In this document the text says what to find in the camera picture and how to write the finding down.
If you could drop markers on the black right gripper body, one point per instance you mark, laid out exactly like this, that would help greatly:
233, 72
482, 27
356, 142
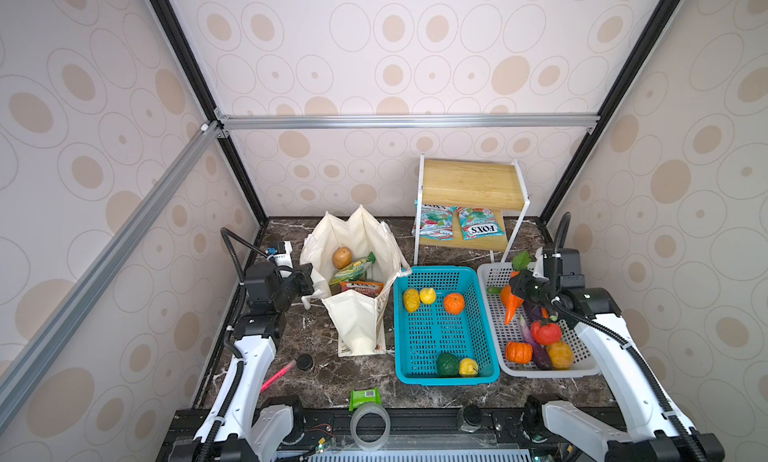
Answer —
531, 287

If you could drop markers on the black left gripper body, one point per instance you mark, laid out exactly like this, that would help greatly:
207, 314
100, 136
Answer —
291, 287

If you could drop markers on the orange carrot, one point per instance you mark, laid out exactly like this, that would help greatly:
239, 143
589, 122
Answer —
510, 301

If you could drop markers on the brown potato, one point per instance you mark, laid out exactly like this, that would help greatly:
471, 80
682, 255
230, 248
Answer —
342, 258

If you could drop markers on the green yellow snack bag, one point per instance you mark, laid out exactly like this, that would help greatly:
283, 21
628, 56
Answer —
356, 271

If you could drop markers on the cream canvas grocery bag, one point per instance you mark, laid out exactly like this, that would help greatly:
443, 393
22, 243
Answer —
358, 319

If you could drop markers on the orange pink snack bag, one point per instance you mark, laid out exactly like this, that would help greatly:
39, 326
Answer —
370, 289

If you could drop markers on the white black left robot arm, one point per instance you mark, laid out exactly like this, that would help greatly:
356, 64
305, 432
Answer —
236, 429

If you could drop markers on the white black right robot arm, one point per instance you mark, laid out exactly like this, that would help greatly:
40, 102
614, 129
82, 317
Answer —
655, 427

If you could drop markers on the green Fox's candy bag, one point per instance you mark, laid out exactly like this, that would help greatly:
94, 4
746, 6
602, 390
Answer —
477, 223

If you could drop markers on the red teal snack bag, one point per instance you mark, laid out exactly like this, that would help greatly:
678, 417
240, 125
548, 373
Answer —
436, 222

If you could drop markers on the red tomato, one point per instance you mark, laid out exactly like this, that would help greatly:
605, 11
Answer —
546, 332

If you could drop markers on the yellow potato-like vegetable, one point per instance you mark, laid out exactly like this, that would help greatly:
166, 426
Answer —
561, 355

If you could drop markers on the small black cap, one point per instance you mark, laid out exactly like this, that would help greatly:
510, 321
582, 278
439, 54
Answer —
304, 362

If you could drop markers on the white plastic basket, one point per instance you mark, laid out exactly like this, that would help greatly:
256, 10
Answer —
498, 275

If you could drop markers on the purple eggplant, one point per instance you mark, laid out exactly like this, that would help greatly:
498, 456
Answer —
540, 357

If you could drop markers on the orange mini pumpkin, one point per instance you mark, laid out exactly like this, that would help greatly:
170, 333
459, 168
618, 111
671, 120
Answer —
519, 352

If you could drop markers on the pink marker pen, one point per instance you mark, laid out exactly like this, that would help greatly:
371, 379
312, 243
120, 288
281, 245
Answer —
278, 375

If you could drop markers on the white wooden two-tier shelf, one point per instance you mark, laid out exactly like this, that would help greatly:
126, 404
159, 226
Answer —
498, 187

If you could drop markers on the orange tangerine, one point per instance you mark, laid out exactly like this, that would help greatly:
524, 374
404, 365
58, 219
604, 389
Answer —
454, 303

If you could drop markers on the yellow fruit front right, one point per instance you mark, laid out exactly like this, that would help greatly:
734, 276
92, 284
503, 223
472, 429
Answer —
468, 368

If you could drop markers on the small yellow lemon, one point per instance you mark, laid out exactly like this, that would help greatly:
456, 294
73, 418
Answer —
427, 295

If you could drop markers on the green tape dispenser box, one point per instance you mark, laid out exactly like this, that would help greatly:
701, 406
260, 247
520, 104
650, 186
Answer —
358, 398

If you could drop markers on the teal plastic basket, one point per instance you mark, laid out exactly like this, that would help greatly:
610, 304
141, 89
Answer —
421, 336

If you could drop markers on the clear tape roll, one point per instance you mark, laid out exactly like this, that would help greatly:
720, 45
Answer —
370, 427

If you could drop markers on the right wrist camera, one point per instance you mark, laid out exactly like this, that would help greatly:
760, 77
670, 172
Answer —
538, 268

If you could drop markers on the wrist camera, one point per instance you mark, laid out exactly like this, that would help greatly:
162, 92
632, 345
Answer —
538, 268
279, 252

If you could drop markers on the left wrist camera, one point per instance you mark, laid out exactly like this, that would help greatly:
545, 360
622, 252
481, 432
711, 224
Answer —
279, 252

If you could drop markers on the black knob on rail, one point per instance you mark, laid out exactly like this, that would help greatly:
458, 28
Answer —
469, 418

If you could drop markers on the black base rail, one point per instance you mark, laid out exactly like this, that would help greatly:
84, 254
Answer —
429, 435

